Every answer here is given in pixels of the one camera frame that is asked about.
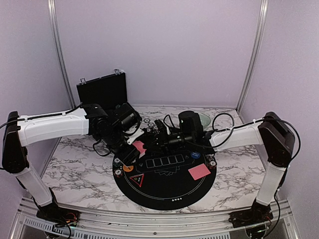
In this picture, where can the orange big blind button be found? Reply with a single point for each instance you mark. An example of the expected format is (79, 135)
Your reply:
(128, 168)

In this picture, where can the black poker chip case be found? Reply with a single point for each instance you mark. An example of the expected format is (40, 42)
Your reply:
(108, 91)

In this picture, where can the green 50 chip stack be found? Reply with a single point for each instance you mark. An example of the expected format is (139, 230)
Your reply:
(117, 163)

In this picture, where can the aluminium frame post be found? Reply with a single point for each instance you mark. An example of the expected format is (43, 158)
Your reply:
(59, 52)
(254, 55)

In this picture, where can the blue small blind button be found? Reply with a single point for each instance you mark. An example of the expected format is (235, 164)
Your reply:
(195, 155)

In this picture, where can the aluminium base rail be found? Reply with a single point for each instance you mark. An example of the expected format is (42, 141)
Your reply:
(101, 224)

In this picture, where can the left aluminium frame post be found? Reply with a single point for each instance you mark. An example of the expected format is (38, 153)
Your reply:
(59, 52)

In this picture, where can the red playing card deck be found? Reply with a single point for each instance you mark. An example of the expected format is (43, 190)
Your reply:
(140, 147)

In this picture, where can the right aluminium frame post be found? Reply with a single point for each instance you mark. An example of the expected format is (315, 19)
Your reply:
(254, 55)

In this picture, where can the red triangular all-in marker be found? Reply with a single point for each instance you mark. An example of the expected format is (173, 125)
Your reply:
(138, 179)

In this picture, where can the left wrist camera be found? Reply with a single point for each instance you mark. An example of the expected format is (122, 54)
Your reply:
(125, 122)

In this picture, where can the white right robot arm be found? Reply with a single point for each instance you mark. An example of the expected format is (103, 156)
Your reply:
(278, 138)

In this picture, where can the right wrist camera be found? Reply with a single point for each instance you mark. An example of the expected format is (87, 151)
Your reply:
(190, 125)

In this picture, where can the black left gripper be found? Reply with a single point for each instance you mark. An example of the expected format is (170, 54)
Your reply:
(127, 157)

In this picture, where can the round black poker mat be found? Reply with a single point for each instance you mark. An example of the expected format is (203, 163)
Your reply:
(167, 184)

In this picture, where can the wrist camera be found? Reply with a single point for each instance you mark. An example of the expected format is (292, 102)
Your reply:
(190, 125)
(125, 122)

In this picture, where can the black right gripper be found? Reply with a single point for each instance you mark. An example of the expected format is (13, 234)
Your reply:
(162, 140)

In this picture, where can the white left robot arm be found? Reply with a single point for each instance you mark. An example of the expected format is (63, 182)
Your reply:
(22, 131)

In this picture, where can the green glass bowl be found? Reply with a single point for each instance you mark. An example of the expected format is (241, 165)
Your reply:
(205, 120)

